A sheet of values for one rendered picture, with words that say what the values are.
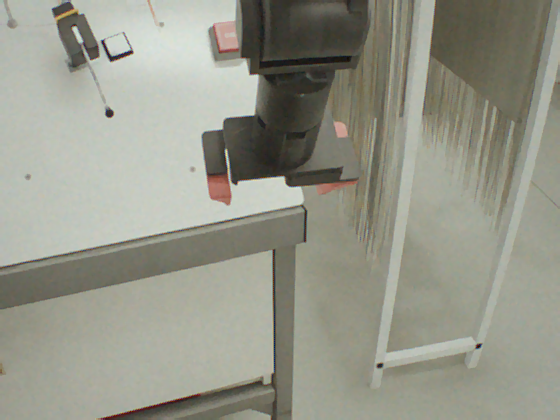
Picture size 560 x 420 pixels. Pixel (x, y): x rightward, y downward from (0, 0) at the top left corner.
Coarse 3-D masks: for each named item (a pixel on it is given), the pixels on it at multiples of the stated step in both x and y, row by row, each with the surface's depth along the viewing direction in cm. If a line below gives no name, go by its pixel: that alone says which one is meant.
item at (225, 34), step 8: (216, 24) 89; (224, 24) 89; (232, 24) 90; (216, 32) 89; (224, 32) 89; (232, 32) 89; (216, 40) 89; (224, 40) 89; (232, 40) 89; (224, 48) 88; (232, 48) 89
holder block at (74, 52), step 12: (60, 24) 77; (72, 24) 77; (84, 24) 78; (60, 36) 78; (72, 36) 77; (84, 36) 77; (72, 48) 77; (96, 48) 78; (72, 60) 78; (84, 60) 80
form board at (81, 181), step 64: (0, 0) 84; (192, 0) 92; (0, 64) 82; (64, 64) 85; (128, 64) 88; (192, 64) 90; (0, 128) 81; (64, 128) 83; (128, 128) 86; (192, 128) 88; (0, 192) 79; (64, 192) 82; (128, 192) 84; (192, 192) 86; (256, 192) 89; (0, 256) 78
